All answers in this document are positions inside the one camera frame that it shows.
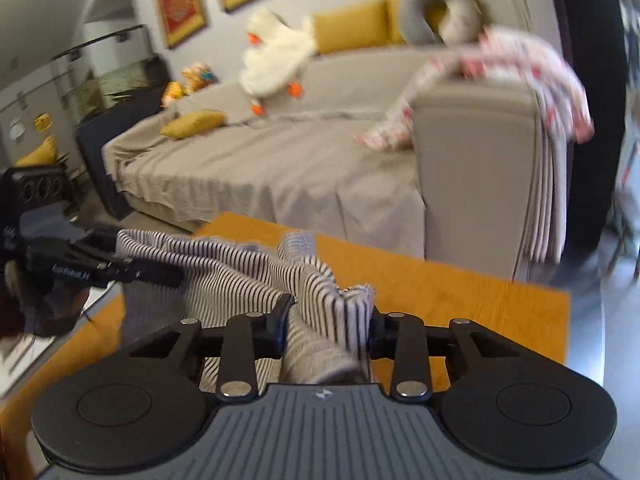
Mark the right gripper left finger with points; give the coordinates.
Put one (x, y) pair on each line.
(246, 338)

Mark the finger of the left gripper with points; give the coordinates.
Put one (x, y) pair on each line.
(97, 250)

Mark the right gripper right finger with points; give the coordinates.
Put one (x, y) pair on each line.
(410, 344)

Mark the striped knit garment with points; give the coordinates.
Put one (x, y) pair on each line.
(327, 331)

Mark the yellow cushion at left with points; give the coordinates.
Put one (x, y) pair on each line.
(45, 155)

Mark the small yellow pillow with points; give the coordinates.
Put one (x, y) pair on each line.
(193, 124)

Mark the glass fish tank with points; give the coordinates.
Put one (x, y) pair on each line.
(100, 73)

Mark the grey sofa with cover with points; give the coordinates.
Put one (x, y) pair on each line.
(483, 185)

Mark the colourful small plush toys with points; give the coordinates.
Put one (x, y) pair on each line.
(196, 77)

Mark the white goose plush toy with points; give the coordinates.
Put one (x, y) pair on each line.
(276, 58)

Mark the pink patterned blanket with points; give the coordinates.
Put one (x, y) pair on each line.
(504, 55)

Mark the long yellow back cushion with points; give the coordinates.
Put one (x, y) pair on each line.
(363, 25)

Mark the grey neck pillow plush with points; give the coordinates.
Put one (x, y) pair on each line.
(447, 22)

